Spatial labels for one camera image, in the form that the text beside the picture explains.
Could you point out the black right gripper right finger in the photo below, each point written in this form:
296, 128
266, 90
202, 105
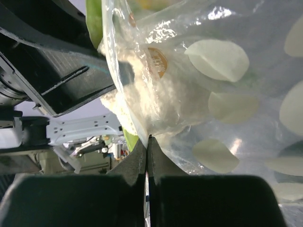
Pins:
181, 200

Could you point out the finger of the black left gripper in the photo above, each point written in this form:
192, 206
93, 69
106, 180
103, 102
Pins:
57, 69

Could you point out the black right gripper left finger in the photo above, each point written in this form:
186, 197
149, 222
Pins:
115, 199

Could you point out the white cauliflower toy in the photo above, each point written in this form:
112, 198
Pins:
145, 100

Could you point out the clear polka dot zip bag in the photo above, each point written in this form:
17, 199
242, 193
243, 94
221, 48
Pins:
240, 67

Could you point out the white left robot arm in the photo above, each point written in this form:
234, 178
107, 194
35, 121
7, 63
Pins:
31, 140

